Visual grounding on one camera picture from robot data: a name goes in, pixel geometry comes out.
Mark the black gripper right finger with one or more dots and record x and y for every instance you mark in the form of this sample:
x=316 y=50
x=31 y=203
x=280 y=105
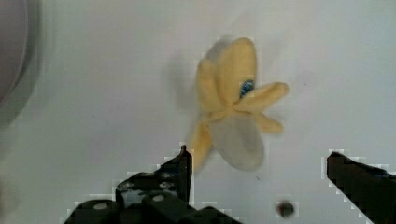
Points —
x=372 y=190

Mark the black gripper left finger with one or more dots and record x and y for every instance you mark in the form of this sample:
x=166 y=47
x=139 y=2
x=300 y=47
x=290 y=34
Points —
x=158 y=197

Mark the yellow plush peeled banana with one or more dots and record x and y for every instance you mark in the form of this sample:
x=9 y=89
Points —
x=231 y=108

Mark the grey oval plate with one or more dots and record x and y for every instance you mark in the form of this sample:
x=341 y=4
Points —
x=20 y=39

